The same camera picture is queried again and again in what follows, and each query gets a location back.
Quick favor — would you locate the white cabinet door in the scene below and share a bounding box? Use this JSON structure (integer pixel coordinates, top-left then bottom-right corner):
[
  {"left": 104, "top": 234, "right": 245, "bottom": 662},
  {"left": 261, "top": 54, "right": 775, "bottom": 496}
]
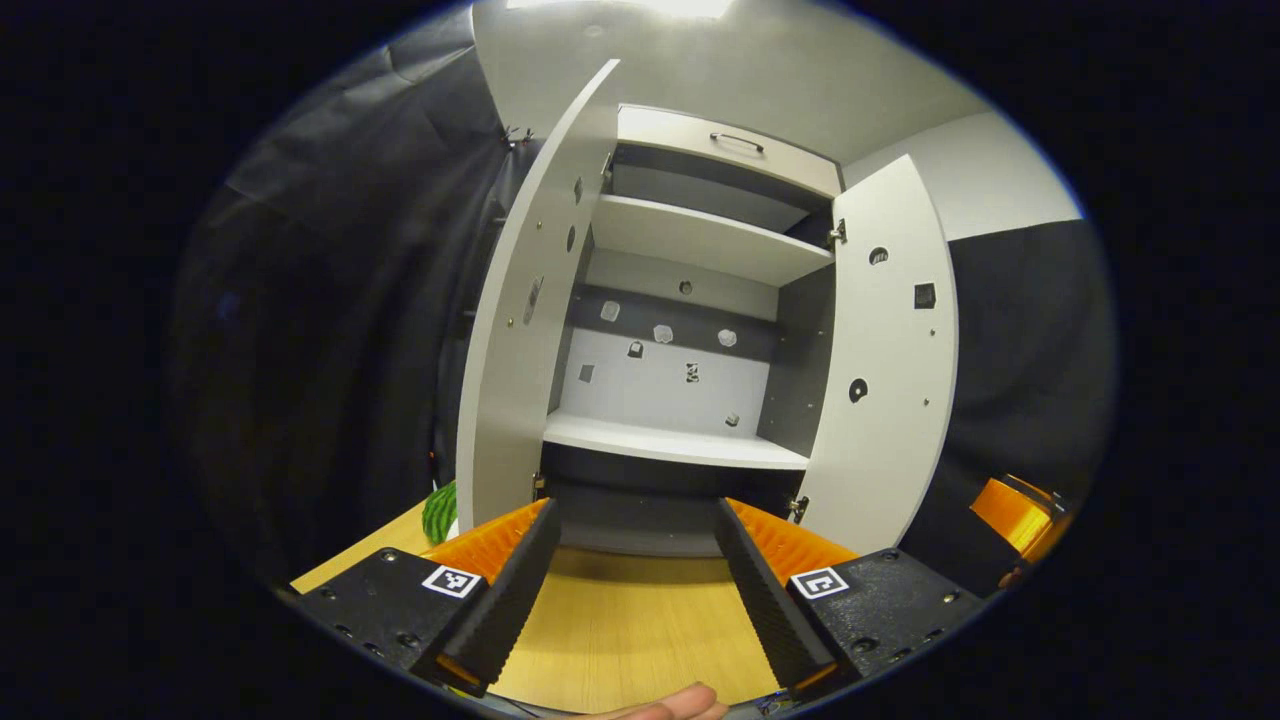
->
[
  {"left": 455, "top": 58, "right": 622, "bottom": 533},
  {"left": 795, "top": 153, "right": 960, "bottom": 557}
]

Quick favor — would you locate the ceiling light panel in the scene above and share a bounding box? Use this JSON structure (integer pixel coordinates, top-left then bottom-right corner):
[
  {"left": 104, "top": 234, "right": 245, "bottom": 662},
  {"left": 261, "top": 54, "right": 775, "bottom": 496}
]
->
[{"left": 505, "top": 0, "right": 736, "bottom": 21}]

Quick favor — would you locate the white cabinet shelf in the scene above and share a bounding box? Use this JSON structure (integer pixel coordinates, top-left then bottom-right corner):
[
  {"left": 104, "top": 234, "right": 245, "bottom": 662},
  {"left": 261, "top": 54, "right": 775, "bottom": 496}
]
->
[
  {"left": 590, "top": 194, "right": 836, "bottom": 289},
  {"left": 542, "top": 410, "right": 811, "bottom": 472}
]

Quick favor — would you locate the white double-door shoe cabinet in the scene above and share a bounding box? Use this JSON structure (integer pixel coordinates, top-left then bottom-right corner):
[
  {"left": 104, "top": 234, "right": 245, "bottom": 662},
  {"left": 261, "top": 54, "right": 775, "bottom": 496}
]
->
[{"left": 455, "top": 58, "right": 959, "bottom": 559}]

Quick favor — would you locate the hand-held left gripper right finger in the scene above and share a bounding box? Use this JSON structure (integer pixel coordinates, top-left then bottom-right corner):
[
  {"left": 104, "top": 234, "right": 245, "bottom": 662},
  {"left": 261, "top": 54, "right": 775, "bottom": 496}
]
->
[{"left": 714, "top": 497, "right": 988, "bottom": 698}]

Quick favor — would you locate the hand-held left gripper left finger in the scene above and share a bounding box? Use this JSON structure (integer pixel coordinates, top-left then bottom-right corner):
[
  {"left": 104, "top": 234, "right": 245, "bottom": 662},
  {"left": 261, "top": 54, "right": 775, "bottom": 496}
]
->
[{"left": 288, "top": 497, "right": 563, "bottom": 699}]

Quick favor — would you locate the black backdrop cloth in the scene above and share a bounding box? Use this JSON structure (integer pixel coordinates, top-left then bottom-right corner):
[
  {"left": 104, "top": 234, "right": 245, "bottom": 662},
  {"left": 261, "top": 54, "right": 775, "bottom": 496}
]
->
[{"left": 165, "top": 5, "right": 1119, "bottom": 601}]

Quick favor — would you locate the watermelon slice toy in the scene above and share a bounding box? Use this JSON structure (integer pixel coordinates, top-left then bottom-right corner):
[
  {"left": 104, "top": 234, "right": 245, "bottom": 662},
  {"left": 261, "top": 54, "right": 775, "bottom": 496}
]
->
[{"left": 421, "top": 480, "right": 459, "bottom": 546}]

